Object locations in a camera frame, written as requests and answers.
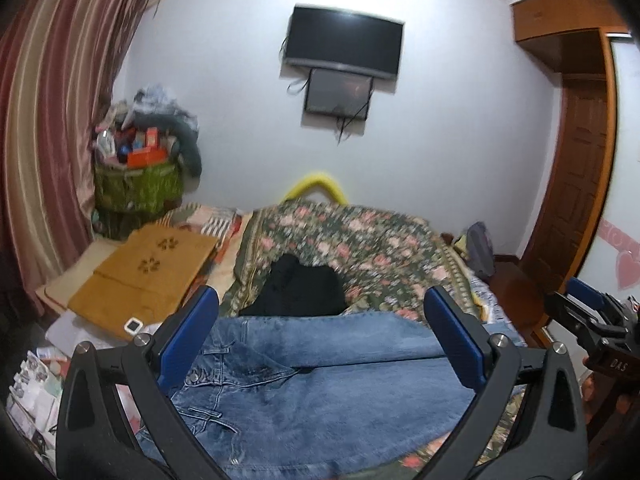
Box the blue denim jeans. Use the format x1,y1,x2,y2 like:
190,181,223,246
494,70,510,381
133,309,507,480

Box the small white square device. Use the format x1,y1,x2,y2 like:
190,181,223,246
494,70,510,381
124,318,144,336

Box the wooden door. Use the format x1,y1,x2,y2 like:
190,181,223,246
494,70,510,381
521,28,617,292

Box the grey backpack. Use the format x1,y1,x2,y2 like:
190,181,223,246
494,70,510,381
465,221,496,282

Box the wooden lap desk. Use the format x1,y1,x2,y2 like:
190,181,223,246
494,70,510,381
68,224,217,340

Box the green floral bedspread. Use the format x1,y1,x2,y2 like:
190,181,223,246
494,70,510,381
222,200,488,322

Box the black folded garment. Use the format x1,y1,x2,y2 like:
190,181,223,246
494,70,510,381
239,254,347,318

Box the green patterned storage bag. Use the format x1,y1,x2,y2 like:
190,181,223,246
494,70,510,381
94,162,183,214

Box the striped patterned pillow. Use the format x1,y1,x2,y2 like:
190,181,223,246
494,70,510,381
155,203,242,255

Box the orange box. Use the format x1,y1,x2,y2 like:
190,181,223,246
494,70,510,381
127,146,168,169

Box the wooden wardrobe top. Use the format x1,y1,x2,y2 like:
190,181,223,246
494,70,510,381
511,0,630,42

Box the yellow headboard pad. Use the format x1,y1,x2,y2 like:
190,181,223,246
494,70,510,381
282,171,349,205

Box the striped red curtain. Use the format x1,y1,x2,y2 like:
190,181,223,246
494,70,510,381
1,0,150,312

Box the small wall monitor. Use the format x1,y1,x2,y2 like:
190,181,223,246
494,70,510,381
304,68,373,122

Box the large wall television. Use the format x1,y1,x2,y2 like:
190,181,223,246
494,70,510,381
283,6,404,80

